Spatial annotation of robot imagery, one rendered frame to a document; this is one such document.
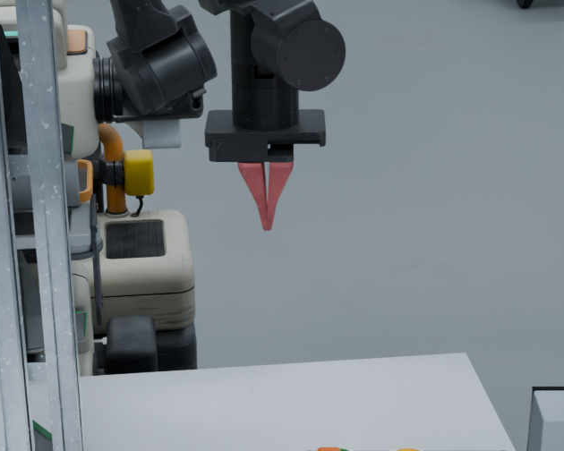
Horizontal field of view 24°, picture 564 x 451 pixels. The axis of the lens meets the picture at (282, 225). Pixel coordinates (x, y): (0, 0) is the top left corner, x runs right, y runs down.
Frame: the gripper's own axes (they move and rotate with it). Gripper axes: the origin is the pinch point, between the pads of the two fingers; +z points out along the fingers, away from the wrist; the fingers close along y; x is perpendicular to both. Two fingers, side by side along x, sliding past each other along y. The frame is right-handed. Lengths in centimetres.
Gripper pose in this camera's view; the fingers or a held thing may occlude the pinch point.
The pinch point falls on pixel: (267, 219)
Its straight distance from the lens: 115.3
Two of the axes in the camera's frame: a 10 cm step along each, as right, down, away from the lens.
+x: 0.1, -3.8, 9.2
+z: 0.1, 9.2, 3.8
